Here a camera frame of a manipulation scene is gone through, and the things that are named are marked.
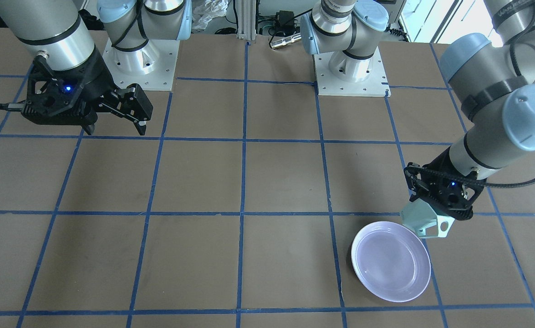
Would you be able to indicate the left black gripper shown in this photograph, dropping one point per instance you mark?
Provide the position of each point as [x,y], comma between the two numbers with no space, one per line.
[439,164]

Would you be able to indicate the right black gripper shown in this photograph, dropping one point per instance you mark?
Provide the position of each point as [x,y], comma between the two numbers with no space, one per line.
[98,83]

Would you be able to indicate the light teal faceted cup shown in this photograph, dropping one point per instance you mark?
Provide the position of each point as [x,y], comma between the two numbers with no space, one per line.
[425,221]

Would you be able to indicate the purple plate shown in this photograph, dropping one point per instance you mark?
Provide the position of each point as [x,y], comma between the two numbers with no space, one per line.
[390,261]

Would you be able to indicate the silver metal cylinder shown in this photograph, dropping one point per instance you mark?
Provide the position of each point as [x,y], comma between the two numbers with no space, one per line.
[285,41]

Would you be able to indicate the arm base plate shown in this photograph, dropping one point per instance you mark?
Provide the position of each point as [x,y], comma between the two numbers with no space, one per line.
[339,75]
[152,67]

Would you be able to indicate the aluminium frame post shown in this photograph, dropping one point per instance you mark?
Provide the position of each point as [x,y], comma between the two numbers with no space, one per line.
[246,19]

